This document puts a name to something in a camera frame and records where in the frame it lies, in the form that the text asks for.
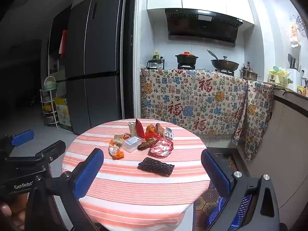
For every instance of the green bowl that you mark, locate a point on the green bowl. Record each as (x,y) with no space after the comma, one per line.
(49,83)

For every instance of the wok with glass lid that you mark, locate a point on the wok with glass lid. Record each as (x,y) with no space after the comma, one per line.
(225,63)

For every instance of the steel pot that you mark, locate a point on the steel pot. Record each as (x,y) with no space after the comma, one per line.
(249,74)

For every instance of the person's left hand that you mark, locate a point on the person's left hand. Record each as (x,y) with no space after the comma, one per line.
(7,213)

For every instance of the yellow wall hanging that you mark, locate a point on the yellow wall hanging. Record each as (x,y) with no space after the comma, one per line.
(294,32)

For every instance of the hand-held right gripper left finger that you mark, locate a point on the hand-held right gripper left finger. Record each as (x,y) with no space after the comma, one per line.
(89,173)

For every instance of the gas stove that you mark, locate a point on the gas stove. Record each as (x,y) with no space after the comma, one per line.
(186,66)

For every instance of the red foil wrapper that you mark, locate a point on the red foil wrapper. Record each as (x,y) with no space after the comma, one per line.
(160,148)

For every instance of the orange candy wrapper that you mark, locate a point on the orange candy wrapper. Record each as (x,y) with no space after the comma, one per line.
(116,150)

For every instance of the red plastic wrapper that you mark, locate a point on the red plastic wrapper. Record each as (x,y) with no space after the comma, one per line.
(150,136)

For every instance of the red packet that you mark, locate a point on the red packet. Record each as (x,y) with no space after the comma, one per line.
(140,128)

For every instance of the small beige packet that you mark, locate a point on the small beige packet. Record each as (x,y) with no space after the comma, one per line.
(119,136)

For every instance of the orange striped tablecloth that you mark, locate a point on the orange striped tablecloth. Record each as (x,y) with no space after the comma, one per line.
(134,192)

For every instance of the grey kitchen counter cabinet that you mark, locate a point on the grey kitchen counter cabinet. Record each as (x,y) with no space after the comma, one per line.
(284,137)

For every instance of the black foam mesh net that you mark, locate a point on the black foam mesh net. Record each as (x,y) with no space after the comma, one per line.
(156,166)

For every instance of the colourful hexagon floor mat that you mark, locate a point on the colourful hexagon floor mat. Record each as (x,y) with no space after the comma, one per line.
(208,198)

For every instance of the black range hood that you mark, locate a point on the black range hood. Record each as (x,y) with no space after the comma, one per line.
(202,27)

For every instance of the glass kettle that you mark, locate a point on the glass kettle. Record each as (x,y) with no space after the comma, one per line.
(152,64)

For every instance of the large printed blanket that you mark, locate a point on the large printed blanket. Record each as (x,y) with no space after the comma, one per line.
(192,101)

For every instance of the white wrapper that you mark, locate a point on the white wrapper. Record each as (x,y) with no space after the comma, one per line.
(169,133)

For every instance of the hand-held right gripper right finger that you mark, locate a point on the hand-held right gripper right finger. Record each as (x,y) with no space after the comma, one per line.
(214,173)

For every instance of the dark grey refrigerator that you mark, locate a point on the dark grey refrigerator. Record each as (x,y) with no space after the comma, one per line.
(96,53)

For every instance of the black clay pot orange lid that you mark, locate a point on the black clay pot orange lid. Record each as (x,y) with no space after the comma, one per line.
(186,58)

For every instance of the condiment bottles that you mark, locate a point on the condiment bottles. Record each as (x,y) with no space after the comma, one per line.
(158,59)

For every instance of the white storage rack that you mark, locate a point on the white storage rack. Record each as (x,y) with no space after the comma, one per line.
(49,110)

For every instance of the cardboard box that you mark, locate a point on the cardboard box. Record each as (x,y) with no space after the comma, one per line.
(63,113)

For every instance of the yellow kitchen appliance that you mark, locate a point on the yellow kitchen appliance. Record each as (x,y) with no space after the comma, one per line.
(279,77)

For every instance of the orange snack bag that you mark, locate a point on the orange snack bag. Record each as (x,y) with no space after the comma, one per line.
(154,128)

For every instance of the blue plastic basket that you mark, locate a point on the blue plastic basket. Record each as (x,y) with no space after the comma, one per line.
(242,207)

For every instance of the knife block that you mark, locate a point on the knife block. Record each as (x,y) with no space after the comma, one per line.
(292,62)

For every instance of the narrow printed blanket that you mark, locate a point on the narrow printed blanket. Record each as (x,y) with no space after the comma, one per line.
(255,115)

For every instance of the brown wrapper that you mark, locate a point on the brown wrapper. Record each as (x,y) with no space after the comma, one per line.
(144,145)

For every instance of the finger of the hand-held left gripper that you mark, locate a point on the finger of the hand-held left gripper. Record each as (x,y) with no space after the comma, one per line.
(21,137)
(51,150)

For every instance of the clear plastic box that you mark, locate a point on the clear plastic box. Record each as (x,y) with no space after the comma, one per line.
(131,144)

